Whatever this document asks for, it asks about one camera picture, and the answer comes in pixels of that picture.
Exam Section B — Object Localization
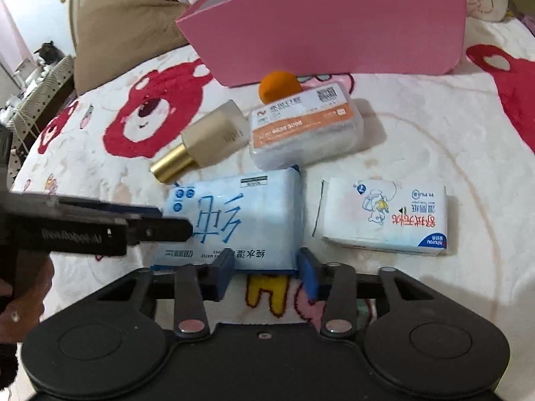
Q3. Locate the pink cardboard box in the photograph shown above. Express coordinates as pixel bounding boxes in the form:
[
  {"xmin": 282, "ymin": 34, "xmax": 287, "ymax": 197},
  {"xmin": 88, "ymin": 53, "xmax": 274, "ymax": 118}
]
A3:
[{"xmin": 177, "ymin": 0, "xmax": 467, "ymax": 87}]

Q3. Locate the bedside table with clutter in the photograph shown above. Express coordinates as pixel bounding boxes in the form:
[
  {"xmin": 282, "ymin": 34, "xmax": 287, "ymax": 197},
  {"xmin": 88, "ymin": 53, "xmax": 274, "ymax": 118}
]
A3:
[{"xmin": 1, "ymin": 42, "xmax": 75, "ymax": 167}]

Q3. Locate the bear print blanket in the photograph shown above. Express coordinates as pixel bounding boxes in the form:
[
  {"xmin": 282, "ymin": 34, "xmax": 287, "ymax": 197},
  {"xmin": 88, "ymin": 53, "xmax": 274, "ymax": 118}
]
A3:
[{"xmin": 7, "ymin": 16, "xmax": 535, "ymax": 401}]

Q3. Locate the brown pillow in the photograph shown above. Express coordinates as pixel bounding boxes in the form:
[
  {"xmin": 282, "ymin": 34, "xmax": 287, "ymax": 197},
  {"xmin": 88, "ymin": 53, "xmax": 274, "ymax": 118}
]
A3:
[{"xmin": 74, "ymin": 0, "xmax": 189, "ymax": 95}]

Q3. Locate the clear floss pick box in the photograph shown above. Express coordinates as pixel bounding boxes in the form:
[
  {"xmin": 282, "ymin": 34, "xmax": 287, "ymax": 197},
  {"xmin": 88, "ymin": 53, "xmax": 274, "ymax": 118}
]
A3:
[{"xmin": 249, "ymin": 82, "xmax": 363, "ymax": 170}]

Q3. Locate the orange makeup sponge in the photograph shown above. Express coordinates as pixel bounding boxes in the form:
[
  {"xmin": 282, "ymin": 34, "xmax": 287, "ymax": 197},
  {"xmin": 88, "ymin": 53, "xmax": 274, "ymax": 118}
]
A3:
[{"xmin": 258, "ymin": 71, "xmax": 302, "ymax": 104}]

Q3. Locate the blue wet wipes pack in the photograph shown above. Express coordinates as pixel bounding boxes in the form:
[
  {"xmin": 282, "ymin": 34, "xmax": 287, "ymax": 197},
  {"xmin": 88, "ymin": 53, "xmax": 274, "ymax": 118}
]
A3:
[{"xmin": 152, "ymin": 166, "xmax": 304, "ymax": 272}]

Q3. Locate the foundation bottle gold cap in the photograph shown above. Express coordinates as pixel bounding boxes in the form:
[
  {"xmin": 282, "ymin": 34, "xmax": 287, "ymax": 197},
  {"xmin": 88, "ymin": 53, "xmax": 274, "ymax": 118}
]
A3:
[{"xmin": 150, "ymin": 101, "xmax": 249, "ymax": 184}]

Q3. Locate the person left hand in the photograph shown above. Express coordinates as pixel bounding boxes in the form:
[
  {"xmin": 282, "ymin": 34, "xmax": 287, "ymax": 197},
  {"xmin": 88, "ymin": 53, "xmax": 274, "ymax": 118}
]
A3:
[{"xmin": 0, "ymin": 253, "xmax": 56, "ymax": 389}]

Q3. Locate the white tissue pack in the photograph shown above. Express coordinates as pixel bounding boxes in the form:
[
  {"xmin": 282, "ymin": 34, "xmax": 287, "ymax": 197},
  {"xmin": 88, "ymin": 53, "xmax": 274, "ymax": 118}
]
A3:
[{"xmin": 313, "ymin": 177, "xmax": 448, "ymax": 255}]

